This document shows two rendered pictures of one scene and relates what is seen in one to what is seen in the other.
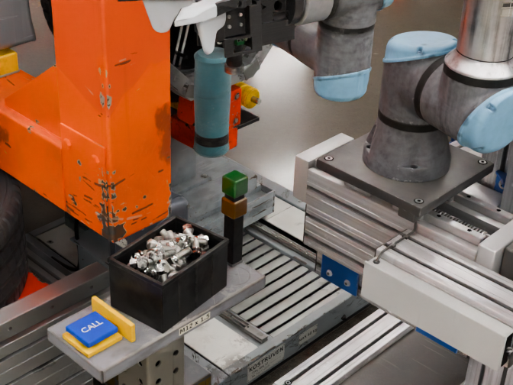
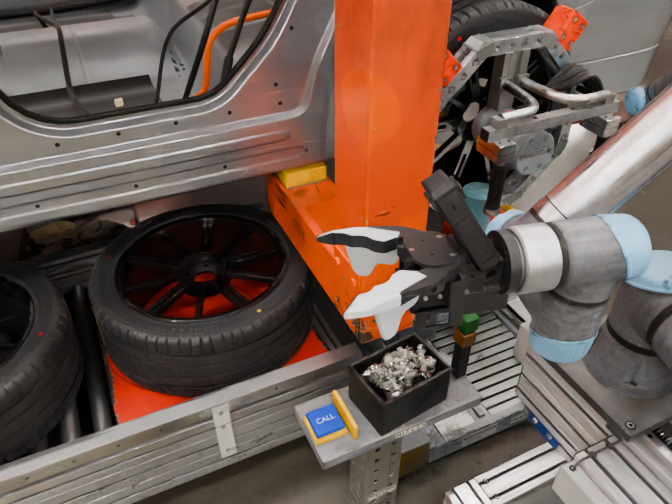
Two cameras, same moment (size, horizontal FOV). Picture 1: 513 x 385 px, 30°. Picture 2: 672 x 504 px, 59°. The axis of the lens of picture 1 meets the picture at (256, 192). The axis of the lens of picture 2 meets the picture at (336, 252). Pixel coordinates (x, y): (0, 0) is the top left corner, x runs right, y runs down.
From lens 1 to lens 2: 0.62 m
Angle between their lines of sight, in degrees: 19
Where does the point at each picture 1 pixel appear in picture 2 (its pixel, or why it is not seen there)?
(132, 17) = (395, 179)
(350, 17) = (579, 290)
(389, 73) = (626, 293)
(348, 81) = (566, 348)
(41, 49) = not seen: hidden behind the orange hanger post
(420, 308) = not seen: outside the picture
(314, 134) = not seen: hidden behind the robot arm
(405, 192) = (618, 410)
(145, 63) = (404, 214)
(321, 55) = (540, 314)
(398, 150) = (619, 364)
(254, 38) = (453, 313)
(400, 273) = (594, 490)
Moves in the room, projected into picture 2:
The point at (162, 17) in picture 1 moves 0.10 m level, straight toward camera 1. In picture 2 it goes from (363, 262) to (340, 322)
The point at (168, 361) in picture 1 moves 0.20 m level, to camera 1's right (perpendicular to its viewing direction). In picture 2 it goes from (387, 448) to (467, 476)
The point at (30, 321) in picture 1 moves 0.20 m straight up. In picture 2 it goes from (293, 384) to (290, 332)
